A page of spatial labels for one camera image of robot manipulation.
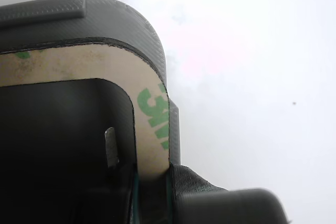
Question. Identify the grey printed frame holder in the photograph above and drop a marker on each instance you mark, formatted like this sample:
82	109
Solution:
118	19

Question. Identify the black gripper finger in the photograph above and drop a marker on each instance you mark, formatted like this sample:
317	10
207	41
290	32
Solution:
111	145
199	203

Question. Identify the beige rectangular adhesive frame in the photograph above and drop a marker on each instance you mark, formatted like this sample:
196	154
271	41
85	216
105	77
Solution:
78	64

